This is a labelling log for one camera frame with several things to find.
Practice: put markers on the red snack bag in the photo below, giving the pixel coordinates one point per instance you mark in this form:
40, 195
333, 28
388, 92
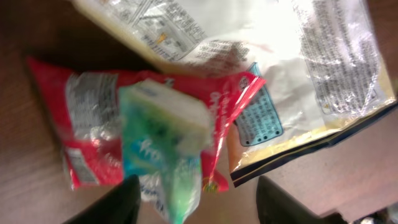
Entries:
84, 111

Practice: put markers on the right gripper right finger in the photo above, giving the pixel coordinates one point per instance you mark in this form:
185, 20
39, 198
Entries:
276, 206

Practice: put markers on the teal tissue pack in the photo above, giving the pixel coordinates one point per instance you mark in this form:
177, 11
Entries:
163, 132

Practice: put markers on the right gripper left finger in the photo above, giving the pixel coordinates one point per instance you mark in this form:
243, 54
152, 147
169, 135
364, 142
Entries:
119, 206

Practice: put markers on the cream snack bag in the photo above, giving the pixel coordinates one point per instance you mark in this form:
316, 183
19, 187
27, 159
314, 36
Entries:
325, 76

